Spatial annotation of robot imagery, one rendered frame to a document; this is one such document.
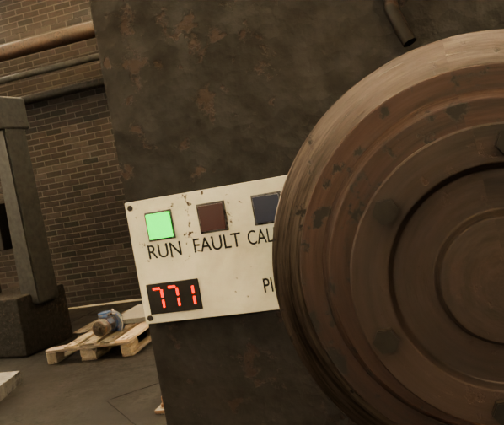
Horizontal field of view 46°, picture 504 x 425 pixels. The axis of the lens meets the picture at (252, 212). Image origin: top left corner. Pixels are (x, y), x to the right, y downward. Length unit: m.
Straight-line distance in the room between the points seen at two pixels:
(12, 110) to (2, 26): 2.70
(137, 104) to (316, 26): 0.28
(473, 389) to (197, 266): 0.41
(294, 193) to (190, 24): 0.32
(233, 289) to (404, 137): 0.35
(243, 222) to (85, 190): 7.05
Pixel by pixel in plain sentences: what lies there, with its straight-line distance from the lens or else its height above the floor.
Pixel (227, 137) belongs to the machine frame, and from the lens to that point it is 0.84.
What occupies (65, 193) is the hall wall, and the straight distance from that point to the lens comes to 7.99.
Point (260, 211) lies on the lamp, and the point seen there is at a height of 1.20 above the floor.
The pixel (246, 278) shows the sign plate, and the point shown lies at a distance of 0.83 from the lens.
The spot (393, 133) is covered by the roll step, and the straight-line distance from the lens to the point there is 0.61.
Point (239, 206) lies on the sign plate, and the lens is 0.81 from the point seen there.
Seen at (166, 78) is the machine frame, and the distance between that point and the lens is 0.87.
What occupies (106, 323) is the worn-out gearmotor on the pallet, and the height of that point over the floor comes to 0.27.
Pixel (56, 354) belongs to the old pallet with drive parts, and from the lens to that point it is 5.42.
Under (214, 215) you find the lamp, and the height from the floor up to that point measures 1.20.
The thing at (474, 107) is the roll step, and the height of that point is 1.27.
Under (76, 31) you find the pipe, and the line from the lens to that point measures 7.12.
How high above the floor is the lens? 1.24
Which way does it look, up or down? 3 degrees down
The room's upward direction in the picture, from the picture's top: 10 degrees counter-clockwise
